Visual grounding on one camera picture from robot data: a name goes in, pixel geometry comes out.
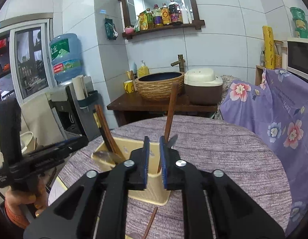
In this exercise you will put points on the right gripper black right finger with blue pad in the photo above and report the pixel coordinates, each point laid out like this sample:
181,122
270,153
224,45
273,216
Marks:
214,206

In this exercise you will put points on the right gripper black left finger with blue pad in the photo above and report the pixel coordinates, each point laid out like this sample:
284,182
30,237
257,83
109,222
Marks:
96,205

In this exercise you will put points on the large dark metal ladle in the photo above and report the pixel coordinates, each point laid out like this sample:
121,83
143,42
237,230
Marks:
107,158

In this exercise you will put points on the brown wooden chopstick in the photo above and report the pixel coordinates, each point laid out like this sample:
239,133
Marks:
104,124
170,119
150,223

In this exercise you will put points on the small silver metal spoon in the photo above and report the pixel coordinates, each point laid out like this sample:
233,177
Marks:
172,141

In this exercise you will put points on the black chopstick gold band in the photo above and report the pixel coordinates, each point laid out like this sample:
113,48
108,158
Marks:
98,123

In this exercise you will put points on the left hand yellow nails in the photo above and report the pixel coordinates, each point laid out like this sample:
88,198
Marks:
15,198

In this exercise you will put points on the striped purple tablecloth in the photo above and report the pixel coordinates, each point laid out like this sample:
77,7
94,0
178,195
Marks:
214,144

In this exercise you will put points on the water dispenser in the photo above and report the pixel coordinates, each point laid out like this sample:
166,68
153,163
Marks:
75,117

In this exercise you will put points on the cream brown rice cooker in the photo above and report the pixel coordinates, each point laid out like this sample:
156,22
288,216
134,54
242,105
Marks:
203,86

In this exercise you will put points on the purple floral cloth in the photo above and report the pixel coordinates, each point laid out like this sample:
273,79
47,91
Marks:
277,112

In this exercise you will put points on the blue water jug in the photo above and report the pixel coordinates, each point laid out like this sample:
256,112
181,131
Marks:
66,59

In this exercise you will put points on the yellow mug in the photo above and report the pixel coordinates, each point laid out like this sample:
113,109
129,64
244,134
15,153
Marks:
129,86

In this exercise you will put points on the woven basin sink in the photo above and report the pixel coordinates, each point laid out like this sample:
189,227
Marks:
158,86

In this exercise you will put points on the yellow soap bottle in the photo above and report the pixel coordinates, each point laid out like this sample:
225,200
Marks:
143,70

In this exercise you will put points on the bronze faucet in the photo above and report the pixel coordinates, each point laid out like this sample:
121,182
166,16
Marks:
180,62

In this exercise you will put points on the green hanging packet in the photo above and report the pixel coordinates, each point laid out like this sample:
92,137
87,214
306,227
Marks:
111,31

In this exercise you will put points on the white microwave oven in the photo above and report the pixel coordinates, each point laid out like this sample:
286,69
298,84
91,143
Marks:
297,56

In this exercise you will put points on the yellow paper roll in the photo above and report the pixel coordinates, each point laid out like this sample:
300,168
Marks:
269,52

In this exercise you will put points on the wooden framed mirror shelf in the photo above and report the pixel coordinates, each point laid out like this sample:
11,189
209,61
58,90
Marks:
146,16

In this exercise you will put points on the window with white frame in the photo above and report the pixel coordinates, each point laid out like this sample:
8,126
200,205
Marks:
30,62

